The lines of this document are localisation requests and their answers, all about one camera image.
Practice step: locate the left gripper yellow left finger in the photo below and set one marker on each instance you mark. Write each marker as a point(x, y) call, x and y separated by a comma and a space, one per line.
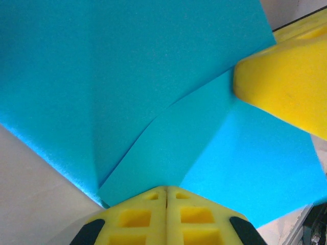
point(158, 229)

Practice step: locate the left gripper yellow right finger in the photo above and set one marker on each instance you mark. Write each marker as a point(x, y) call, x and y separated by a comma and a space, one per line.
point(173, 229)

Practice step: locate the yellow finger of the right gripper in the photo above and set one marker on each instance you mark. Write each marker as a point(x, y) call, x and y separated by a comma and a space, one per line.
point(286, 84)
point(306, 28)

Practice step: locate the blue cloth sheet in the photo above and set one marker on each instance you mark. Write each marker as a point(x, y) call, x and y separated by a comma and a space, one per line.
point(127, 76)

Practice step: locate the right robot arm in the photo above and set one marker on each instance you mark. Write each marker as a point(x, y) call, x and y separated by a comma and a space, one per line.
point(319, 222)

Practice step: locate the aluminium mounting rail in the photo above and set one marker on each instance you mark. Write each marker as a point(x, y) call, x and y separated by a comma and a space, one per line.
point(299, 227)

